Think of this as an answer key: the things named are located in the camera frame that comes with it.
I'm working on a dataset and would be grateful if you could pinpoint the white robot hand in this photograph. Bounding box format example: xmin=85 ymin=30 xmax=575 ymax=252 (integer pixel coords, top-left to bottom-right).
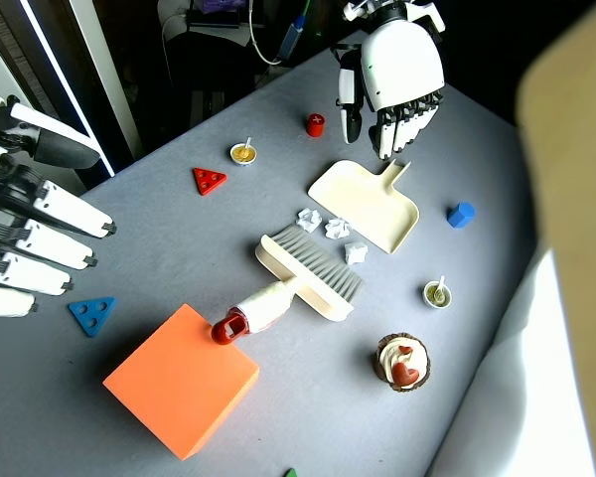
xmin=333 ymin=19 xmax=447 ymax=161
xmin=0 ymin=86 xmax=118 ymax=319

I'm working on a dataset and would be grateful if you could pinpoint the cream plastic dustpan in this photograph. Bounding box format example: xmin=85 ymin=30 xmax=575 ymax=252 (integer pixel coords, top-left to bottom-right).
xmin=306 ymin=158 xmax=421 ymax=255

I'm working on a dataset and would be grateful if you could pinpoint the white paper ball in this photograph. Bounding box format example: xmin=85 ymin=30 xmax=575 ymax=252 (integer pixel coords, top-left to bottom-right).
xmin=344 ymin=240 xmax=369 ymax=266
xmin=324 ymin=217 xmax=353 ymax=240
xmin=296 ymin=207 xmax=324 ymax=234

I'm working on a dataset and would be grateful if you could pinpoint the blue triangle block with holes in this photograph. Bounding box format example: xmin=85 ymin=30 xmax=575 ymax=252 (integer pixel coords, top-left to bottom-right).
xmin=68 ymin=296 xmax=117 ymax=338

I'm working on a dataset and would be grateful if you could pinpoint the white light strip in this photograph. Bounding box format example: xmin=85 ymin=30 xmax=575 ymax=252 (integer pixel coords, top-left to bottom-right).
xmin=18 ymin=0 xmax=116 ymax=178

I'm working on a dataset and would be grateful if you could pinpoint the red triangle block with holes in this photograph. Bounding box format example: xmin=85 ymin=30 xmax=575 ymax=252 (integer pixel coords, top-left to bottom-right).
xmin=192 ymin=167 xmax=228 ymax=197

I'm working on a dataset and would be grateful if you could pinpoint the blue hexagonal block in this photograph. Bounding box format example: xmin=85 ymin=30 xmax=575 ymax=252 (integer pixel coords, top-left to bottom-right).
xmin=446 ymin=201 xmax=477 ymax=230

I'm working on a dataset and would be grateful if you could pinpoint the white cup yellow food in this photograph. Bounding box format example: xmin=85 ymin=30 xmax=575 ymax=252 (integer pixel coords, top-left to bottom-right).
xmin=228 ymin=136 xmax=258 ymax=168

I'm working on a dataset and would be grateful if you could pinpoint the orange cube box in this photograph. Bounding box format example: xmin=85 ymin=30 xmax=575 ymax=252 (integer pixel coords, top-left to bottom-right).
xmin=102 ymin=302 xmax=261 ymax=462

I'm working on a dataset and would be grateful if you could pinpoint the beige blurred panel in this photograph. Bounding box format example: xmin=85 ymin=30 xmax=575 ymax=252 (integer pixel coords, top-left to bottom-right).
xmin=519 ymin=0 xmax=596 ymax=477

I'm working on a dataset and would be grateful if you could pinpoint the white cup green food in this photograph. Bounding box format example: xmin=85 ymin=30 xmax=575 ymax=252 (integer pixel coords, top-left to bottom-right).
xmin=422 ymin=275 xmax=453 ymax=309

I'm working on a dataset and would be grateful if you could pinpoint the toy cupcake with hearts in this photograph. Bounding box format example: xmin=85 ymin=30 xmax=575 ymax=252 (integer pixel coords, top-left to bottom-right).
xmin=373 ymin=332 xmax=432 ymax=395

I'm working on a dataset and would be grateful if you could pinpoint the grey table cloth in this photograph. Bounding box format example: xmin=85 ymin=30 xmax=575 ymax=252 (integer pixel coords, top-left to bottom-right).
xmin=0 ymin=29 xmax=545 ymax=477

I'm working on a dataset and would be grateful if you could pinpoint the white cloth sheet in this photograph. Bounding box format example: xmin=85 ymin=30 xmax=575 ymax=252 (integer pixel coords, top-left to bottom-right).
xmin=424 ymin=247 xmax=596 ymax=477

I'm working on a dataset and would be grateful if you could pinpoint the green cable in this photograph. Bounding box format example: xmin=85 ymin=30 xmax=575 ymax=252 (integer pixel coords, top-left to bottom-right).
xmin=300 ymin=0 xmax=323 ymax=40

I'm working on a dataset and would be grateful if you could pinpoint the blue cable connector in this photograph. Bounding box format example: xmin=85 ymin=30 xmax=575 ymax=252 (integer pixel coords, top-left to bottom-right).
xmin=276 ymin=14 xmax=307 ymax=64

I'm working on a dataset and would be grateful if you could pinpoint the white door frame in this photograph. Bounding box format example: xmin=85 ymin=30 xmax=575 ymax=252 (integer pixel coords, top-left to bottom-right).
xmin=68 ymin=0 xmax=145 ymax=160

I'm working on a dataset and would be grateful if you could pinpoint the white cable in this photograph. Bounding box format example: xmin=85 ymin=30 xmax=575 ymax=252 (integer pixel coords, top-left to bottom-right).
xmin=247 ymin=0 xmax=284 ymax=66

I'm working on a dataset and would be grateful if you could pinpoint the white curved chair frame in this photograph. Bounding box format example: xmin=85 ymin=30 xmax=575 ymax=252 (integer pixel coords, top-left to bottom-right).
xmin=159 ymin=9 xmax=252 ymax=93

